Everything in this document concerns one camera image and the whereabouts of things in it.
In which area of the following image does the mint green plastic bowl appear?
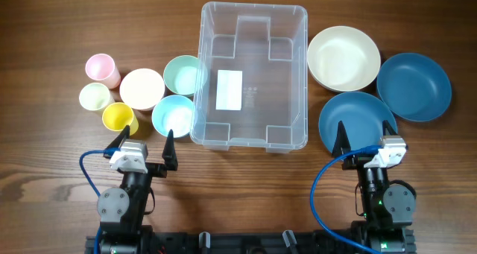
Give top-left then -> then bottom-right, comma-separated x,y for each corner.
163,55 -> 200,97

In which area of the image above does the pale green plastic cup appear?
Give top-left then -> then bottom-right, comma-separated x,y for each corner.
79,83 -> 115,115

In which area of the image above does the blue left camera cable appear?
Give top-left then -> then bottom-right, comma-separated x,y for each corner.
78,147 -> 121,254

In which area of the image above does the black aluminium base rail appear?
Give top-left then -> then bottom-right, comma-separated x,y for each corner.
104,229 -> 417,254

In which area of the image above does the clear plastic storage bin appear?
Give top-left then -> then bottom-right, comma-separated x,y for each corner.
189,1 -> 308,153

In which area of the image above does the cream large plastic bowl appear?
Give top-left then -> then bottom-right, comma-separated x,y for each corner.
307,26 -> 381,92

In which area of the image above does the pink plastic bowl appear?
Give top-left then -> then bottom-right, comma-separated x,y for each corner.
119,68 -> 165,111

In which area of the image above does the blue camera cable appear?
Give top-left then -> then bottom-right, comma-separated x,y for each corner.
78,147 -> 121,254
309,145 -> 385,254

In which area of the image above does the pink plastic cup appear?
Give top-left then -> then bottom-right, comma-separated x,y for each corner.
85,54 -> 121,89

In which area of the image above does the yellow plastic cup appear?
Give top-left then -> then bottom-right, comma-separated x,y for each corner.
102,102 -> 139,135

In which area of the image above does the blue right camera cable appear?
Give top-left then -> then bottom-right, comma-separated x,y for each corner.
309,145 -> 385,254

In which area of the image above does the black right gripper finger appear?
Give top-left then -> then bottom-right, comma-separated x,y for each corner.
382,120 -> 397,136
332,121 -> 351,158

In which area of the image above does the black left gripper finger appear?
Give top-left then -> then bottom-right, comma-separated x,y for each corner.
103,125 -> 130,158
162,130 -> 178,171

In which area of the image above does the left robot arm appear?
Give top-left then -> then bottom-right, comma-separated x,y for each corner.
93,126 -> 178,254

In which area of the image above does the white label in bin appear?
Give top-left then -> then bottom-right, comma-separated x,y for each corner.
215,70 -> 242,111

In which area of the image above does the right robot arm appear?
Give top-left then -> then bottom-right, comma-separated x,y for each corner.
342,120 -> 417,253

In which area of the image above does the light blue plastic bowl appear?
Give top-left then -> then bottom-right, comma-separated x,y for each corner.
151,95 -> 194,139

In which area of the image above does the dark blue large bowl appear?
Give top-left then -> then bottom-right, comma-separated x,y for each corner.
318,92 -> 398,152
376,53 -> 452,122

